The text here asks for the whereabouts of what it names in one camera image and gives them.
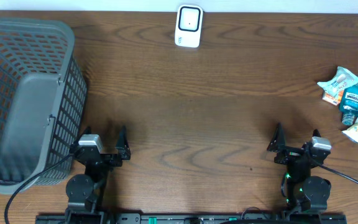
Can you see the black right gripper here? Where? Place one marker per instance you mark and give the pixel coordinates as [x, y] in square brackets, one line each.
[289, 152]

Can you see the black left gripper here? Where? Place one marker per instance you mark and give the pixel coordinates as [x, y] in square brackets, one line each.
[122, 145]

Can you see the small orange snack pack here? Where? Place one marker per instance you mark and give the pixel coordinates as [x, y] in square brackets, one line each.
[334, 100]

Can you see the blue mouthwash bottle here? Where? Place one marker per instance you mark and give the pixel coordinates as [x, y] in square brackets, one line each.
[349, 105]

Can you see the light blue tissue pack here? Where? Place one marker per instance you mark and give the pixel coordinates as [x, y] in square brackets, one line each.
[343, 79]

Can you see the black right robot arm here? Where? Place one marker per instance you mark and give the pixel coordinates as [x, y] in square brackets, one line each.
[305, 193]

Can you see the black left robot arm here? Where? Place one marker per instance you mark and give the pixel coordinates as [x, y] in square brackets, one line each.
[85, 191]

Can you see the white barcode scanner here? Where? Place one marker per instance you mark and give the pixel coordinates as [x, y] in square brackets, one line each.
[188, 26]

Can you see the grey plastic shopping basket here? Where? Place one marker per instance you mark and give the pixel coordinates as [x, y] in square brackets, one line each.
[42, 97]

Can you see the black mounting rail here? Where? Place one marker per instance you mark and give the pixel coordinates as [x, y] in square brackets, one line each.
[135, 218]

